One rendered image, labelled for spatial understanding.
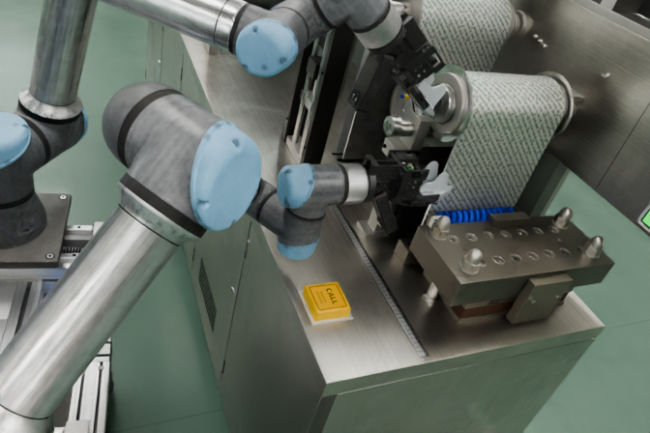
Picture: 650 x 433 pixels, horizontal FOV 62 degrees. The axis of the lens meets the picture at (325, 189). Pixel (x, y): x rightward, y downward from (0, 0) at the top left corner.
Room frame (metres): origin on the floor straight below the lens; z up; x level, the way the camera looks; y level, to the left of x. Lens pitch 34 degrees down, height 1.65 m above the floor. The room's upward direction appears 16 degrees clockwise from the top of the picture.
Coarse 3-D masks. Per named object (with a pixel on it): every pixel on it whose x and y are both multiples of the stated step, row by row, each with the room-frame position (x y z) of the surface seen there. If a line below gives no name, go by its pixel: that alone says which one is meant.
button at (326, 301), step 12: (312, 288) 0.74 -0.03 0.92; (324, 288) 0.75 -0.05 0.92; (336, 288) 0.76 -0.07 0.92; (312, 300) 0.71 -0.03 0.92; (324, 300) 0.72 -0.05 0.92; (336, 300) 0.73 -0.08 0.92; (312, 312) 0.70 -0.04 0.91; (324, 312) 0.69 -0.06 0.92; (336, 312) 0.71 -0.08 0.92; (348, 312) 0.72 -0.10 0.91
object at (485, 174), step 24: (456, 144) 0.94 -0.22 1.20; (480, 144) 0.97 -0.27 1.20; (504, 144) 1.00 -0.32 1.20; (528, 144) 1.03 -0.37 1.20; (456, 168) 0.95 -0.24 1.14; (480, 168) 0.98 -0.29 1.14; (504, 168) 1.01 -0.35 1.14; (528, 168) 1.05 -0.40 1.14; (456, 192) 0.96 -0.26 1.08; (480, 192) 1.00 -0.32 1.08; (504, 192) 1.03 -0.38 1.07
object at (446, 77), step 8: (448, 72) 1.00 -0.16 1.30; (440, 80) 1.01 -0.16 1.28; (448, 80) 0.99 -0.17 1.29; (456, 80) 0.98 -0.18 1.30; (456, 88) 0.97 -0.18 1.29; (456, 96) 0.96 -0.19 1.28; (464, 96) 0.95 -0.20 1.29; (456, 104) 0.95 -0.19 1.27; (464, 104) 0.94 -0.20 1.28; (456, 112) 0.95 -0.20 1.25; (456, 120) 0.94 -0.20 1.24; (560, 120) 1.06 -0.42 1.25; (432, 128) 0.99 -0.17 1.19; (440, 128) 0.97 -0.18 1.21; (448, 128) 0.95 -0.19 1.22
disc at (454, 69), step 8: (448, 64) 1.02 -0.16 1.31; (440, 72) 1.03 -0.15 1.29; (456, 72) 0.99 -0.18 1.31; (464, 72) 0.97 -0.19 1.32; (464, 80) 0.97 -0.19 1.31; (464, 88) 0.96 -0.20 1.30; (472, 96) 0.94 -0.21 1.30; (472, 104) 0.93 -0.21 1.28; (464, 112) 0.94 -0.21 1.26; (464, 120) 0.93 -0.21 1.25; (456, 128) 0.94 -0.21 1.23; (464, 128) 0.93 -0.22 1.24; (440, 136) 0.97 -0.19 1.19; (448, 136) 0.95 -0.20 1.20; (456, 136) 0.93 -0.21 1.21
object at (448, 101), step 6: (438, 84) 0.99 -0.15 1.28; (444, 84) 0.98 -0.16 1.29; (450, 90) 0.97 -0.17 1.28; (444, 96) 0.97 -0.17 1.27; (450, 96) 0.96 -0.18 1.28; (438, 102) 0.98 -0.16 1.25; (444, 102) 0.96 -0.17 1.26; (450, 102) 0.95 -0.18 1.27; (456, 102) 0.96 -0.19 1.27; (438, 108) 0.98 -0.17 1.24; (444, 108) 0.96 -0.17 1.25; (450, 108) 0.95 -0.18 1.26; (438, 114) 0.96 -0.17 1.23; (444, 114) 0.95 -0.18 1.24; (450, 114) 0.95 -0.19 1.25; (432, 120) 0.97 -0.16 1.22; (438, 120) 0.96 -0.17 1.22; (444, 120) 0.95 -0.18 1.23
